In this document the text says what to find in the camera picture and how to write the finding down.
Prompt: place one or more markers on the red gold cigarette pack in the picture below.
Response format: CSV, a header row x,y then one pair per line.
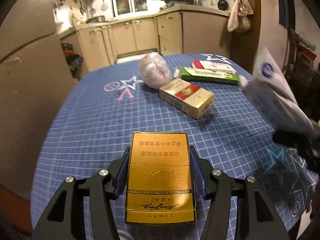
x,y
189,98

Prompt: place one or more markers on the small black hanging pan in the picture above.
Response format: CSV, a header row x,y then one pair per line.
x,y
222,5

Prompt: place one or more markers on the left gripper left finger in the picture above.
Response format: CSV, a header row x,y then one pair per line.
x,y
63,217

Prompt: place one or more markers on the gold cigarette box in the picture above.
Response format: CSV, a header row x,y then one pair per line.
x,y
159,188

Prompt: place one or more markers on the white alcohol wipes pack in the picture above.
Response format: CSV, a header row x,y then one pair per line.
x,y
271,96

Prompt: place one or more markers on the blue checked tablecloth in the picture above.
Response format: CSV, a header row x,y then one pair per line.
x,y
96,123

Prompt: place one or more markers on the crumpled clear plastic bag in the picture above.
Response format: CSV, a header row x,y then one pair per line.
x,y
154,71

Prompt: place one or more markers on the grey refrigerator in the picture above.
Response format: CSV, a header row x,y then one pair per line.
x,y
35,81

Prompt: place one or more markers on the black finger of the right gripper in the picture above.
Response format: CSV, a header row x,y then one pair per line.
x,y
307,149

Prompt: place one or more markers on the red white medicine box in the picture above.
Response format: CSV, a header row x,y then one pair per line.
x,y
222,67

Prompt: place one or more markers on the hanging pink cloth bag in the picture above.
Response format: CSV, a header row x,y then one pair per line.
x,y
238,20

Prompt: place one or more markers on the beige kitchen cabinets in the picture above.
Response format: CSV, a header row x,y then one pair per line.
x,y
181,29

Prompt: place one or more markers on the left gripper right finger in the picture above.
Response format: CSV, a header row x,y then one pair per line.
x,y
256,217

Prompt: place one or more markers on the green toothpaste box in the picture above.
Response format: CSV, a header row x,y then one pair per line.
x,y
207,75

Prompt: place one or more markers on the black garbage bag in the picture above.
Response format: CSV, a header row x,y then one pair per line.
x,y
73,60

